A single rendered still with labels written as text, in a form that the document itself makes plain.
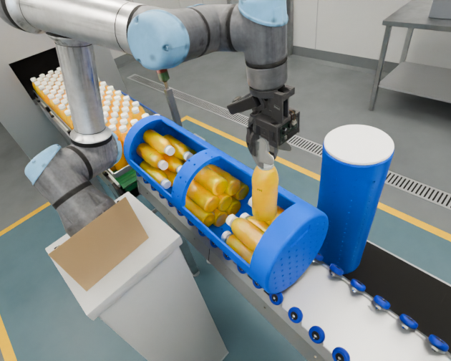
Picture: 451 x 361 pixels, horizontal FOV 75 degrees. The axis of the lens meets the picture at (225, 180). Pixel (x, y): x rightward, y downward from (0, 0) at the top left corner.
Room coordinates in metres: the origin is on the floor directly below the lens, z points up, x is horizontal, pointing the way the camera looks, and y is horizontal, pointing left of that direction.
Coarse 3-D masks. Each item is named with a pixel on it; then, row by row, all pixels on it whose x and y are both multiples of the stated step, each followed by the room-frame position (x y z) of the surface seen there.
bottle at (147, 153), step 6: (144, 144) 1.13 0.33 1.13; (138, 150) 1.11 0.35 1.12; (144, 150) 1.08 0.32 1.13; (150, 150) 1.07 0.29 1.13; (144, 156) 1.06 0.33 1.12; (150, 156) 1.03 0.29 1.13; (156, 156) 1.02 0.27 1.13; (162, 156) 1.03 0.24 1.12; (150, 162) 1.01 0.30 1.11; (156, 162) 1.00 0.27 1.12
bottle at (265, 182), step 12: (264, 168) 0.52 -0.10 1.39; (252, 180) 0.53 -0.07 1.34; (264, 180) 0.51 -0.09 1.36; (276, 180) 0.51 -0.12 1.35; (252, 192) 0.53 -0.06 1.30; (264, 192) 0.50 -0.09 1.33; (276, 192) 0.51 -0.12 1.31; (252, 204) 0.54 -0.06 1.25; (264, 204) 0.50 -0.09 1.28; (276, 204) 0.51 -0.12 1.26; (264, 216) 0.50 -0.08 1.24
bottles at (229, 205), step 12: (168, 156) 1.05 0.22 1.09; (144, 168) 1.04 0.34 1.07; (156, 168) 1.01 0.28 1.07; (168, 168) 1.01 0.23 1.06; (156, 180) 0.95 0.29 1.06; (168, 180) 0.93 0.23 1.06; (240, 180) 0.83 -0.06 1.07; (240, 192) 0.78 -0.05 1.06; (192, 204) 0.75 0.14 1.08; (228, 204) 0.74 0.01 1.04; (240, 204) 0.77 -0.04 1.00; (204, 216) 0.68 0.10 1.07; (216, 216) 0.71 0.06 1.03; (240, 216) 0.65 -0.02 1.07; (252, 216) 0.63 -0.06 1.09; (264, 228) 0.56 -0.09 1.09; (228, 240) 0.57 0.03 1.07; (240, 252) 0.51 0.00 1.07; (252, 252) 0.50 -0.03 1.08
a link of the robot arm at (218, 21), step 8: (200, 8) 0.53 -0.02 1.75; (208, 8) 0.54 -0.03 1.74; (216, 8) 0.56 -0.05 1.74; (224, 8) 0.55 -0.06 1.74; (232, 8) 0.54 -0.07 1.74; (208, 16) 0.52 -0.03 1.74; (216, 16) 0.53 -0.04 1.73; (224, 16) 0.53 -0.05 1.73; (208, 24) 0.50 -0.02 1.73; (216, 24) 0.52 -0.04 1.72; (224, 24) 0.53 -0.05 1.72; (216, 32) 0.51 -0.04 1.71; (224, 32) 0.52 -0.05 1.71; (216, 40) 0.51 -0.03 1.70; (224, 40) 0.52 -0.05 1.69; (208, 48) 0.50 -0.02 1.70; (216, 48) 0.53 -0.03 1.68; (224, 48) 0.53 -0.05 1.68; (232, 48) 0.52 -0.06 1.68; (200, 56) 0.50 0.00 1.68
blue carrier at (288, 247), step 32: (160, 128) 1.21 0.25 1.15; (128, 160) 1.07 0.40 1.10; (192, 160) 0.81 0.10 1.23; (224, 160) 0.94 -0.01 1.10; (160, 192) 0.84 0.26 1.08; (288, 192) 0.61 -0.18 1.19; (224, 224) 0.72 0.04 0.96; (288, 224) 0.46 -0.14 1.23; (320, 224) 0.50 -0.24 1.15; (256, 256) 0.43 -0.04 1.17; (288, 256) 0.42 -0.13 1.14
